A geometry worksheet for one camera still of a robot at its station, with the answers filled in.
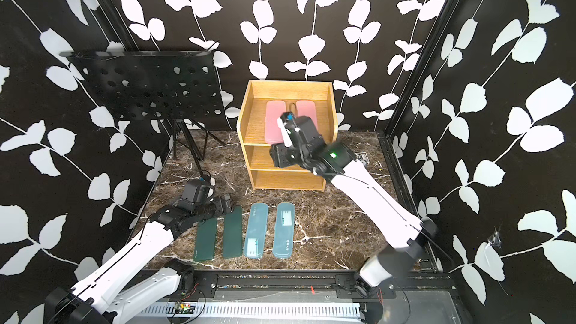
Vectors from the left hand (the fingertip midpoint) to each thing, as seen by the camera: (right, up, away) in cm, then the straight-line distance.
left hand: (228, 200), depth 82 cm
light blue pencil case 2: (+9, -13, +6) cm, 17 cm away
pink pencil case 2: (+17, +34, +2) cm, 38 cm away
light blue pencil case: (+20, -18, 0) cm, 27 cm away
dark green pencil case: (+1, -14, +4) cm, 15 cm away
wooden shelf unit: (+9, +29, -1) cm, 31 cm away
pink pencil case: (+30, +36, +7) cm, 47 cm away
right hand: (+19, +20, -14) cm, 31 cm away
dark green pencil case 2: (-9, -16, +2) cm, 18 cm away
